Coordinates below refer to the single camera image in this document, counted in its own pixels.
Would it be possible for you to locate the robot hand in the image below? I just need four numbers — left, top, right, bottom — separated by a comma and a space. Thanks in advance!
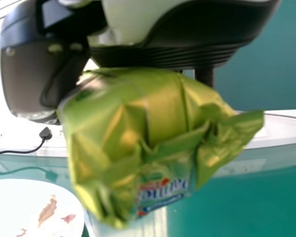
0, 0, 282, 125

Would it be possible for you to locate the yellow-green biscuit packet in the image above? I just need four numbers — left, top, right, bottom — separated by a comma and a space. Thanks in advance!
56, 68, 264, 230

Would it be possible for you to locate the plate with brown leaf pattern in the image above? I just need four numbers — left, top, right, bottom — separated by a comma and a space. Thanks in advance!
0, 179, 86, 237

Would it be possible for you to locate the black plug with cable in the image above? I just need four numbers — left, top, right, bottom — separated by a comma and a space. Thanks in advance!
0, 127, 52, 158

